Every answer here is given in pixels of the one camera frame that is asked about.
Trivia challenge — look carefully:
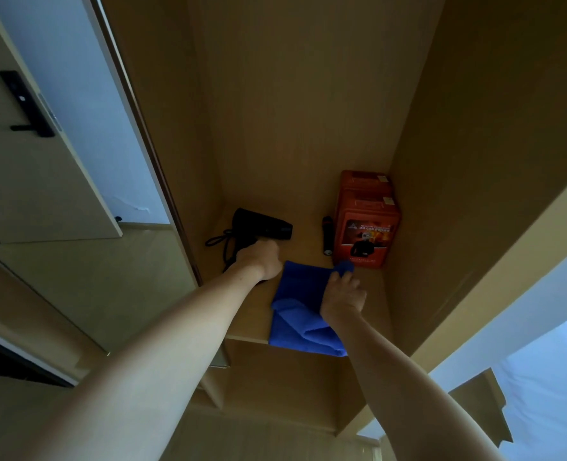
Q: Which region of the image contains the person's right hand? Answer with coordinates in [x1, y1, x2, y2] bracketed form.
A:
[319, 271, 369, 330]

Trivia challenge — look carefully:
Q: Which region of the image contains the person's left hand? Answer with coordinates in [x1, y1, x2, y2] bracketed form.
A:
[235, 238, 284, 282]

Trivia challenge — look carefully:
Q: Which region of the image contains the blue microfibre cloth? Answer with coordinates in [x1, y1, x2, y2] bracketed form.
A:
[267, 259, 356, 357]

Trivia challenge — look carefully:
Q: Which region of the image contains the light wooden wardrobe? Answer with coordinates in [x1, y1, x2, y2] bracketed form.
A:
[0, 0, 567, 442]

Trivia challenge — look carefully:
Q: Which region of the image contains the tall mirror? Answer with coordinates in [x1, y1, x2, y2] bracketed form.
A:
[0, 0, 231, 370]

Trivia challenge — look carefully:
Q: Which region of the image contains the person's right forearm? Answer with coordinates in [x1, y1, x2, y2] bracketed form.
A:
[333, 316, 505, 461]

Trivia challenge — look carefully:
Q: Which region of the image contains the person's left forearm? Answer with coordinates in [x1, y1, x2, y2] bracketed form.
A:
[23, 263, 265, 461]

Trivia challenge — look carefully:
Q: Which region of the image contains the white bed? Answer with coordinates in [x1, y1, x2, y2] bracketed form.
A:
[492, 307, 567, 461]

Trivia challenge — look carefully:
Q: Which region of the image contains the black framed glass door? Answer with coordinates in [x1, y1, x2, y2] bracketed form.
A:
[0, 330, 75, 389]

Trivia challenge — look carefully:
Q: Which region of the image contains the black hair dryer with cable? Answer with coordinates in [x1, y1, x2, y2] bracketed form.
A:
[205, 207, 294, 274]

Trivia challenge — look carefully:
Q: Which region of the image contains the black flashlight with cord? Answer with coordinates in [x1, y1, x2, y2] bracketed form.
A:
[321, 215, 335, 257]

